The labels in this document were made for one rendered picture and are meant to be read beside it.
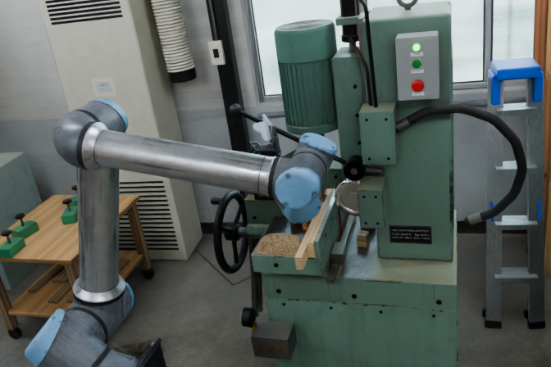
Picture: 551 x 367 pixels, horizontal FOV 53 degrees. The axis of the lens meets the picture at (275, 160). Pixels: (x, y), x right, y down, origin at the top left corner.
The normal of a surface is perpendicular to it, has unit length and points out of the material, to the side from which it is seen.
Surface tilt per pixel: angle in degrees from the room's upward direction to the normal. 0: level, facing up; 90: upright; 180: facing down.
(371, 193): 90
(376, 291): 90
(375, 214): 90
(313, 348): 90
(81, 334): 45
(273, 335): 0
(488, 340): 0
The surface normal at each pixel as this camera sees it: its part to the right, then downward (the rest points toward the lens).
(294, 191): -0.16, 0.37
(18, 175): 0.97, -0.04
